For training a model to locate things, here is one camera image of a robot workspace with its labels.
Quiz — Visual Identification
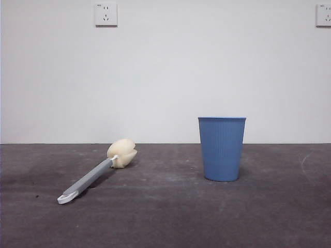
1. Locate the blue ribbed plastic cup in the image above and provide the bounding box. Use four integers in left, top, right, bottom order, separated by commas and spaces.
198, 116, 247, 182

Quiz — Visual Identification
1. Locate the grey cup brush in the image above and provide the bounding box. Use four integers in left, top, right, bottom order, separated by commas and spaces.
57, 138, 138, 206

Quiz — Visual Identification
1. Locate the white wall socket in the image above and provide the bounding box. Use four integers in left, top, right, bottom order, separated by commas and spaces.
95, 3, 118, 27
315, 4, 331, 27

